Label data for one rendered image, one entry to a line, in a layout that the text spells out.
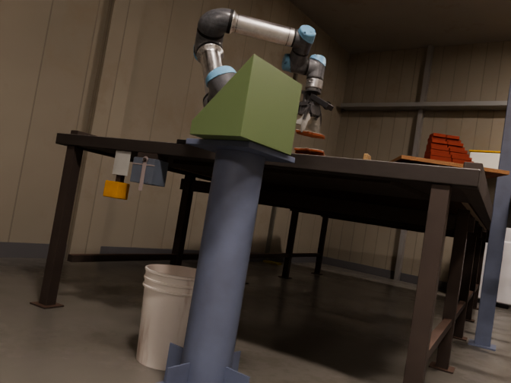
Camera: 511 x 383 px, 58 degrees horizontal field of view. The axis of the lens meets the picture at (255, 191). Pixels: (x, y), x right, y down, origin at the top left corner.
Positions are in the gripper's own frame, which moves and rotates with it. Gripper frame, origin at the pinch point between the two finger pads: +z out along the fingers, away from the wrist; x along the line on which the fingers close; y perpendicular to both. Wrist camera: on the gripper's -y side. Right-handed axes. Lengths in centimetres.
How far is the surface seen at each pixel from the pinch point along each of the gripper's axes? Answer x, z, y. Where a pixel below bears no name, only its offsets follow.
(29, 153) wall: 21, 19, 261
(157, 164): 38, 23, 56
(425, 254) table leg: 6, 43, -61
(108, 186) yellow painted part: 47, 36, 81
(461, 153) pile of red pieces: -90, -11, -32
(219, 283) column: 58, 63, -18
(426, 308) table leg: 5, 61, -63
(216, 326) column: 57, 76, -18
